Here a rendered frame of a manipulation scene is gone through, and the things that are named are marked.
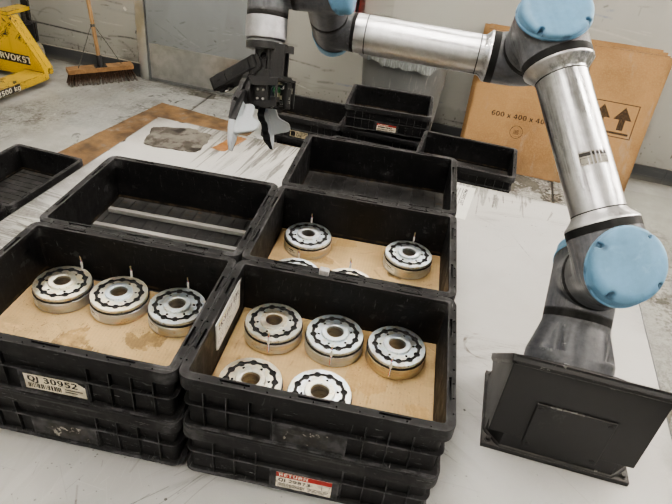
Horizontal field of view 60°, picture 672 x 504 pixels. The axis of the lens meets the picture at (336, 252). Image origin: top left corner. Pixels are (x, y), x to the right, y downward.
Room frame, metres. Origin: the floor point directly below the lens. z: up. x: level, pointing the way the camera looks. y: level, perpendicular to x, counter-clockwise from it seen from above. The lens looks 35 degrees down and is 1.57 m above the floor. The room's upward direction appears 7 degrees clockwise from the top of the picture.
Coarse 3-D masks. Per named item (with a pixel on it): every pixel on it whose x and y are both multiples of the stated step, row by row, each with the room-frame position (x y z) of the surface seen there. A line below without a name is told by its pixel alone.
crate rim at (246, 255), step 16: (304, 192) 1.14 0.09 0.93; (320, 192) 1.15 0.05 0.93; (272, 208) 1.05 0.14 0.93; (400, 208) 1.12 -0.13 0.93; (416, 208) 1.13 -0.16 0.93; (256, 240) 0.93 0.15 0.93; (256, 256) 0.88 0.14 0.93; (336, 272) 0.86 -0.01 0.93; (448, 272) 0.91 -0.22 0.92; (416, 288) 0.84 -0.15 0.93; (448, 288) 0.85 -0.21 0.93
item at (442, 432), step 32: (224, 288) 0.77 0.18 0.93; (384, 288) 0.83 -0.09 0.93; (448, 320) 0.76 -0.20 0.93; (192, 352) 0.62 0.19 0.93; (448, 352) 0.68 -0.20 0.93; (192, 384) 0.56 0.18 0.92; (224, 384) 0.56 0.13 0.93; (448, 384) 0.62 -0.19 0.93; (320, 416) 0.55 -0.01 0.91; (352, 416) 0.54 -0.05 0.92; (384, 416) 0.54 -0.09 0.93; (448, 416) 0.56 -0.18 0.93
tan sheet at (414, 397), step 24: (240, 336) 0.77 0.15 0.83; (288, 360) 0.72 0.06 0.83; (312, 360) 0.73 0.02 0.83; (360, 360) 0.74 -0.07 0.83; (432, 360) 0.77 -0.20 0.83; (288, 384) 0.67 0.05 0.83; (360, 384) 0.69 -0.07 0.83; (384, 384) 0.69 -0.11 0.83; (408, 384) 0.70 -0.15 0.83; (432, 384) 0.71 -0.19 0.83; (384, 408) 0.64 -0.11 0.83; (408, 408) 0.65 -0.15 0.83; (432, 408) 0.66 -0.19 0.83
